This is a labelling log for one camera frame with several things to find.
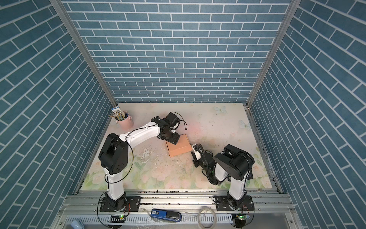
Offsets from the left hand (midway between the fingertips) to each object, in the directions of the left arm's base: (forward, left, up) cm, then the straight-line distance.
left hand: (176, 140), depth 91 cm
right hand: (-6, -12, -5) cm, 14 cm away
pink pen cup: (+14, +36, -2) cm, 39 cm away
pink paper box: (-4, -4, -1) cm, 5 cm away
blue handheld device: (-40, +3, -2) cm, 40 cm away
